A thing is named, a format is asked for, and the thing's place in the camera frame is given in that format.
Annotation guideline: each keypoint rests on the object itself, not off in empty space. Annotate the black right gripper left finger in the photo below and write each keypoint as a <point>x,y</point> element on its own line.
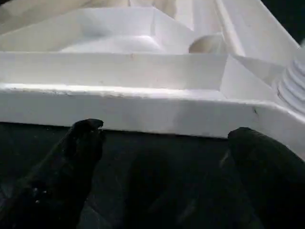
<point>54,181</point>

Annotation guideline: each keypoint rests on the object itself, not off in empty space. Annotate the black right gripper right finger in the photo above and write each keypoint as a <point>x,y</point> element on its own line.
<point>274,181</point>

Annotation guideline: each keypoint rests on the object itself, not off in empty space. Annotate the white plastic table leg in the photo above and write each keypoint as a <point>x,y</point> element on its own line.
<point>294,83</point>

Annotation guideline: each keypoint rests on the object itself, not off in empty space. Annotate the white plastic table top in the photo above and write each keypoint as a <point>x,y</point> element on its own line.
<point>143,71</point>

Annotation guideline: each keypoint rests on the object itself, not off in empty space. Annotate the black work mat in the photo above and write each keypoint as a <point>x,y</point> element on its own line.
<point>162,181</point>

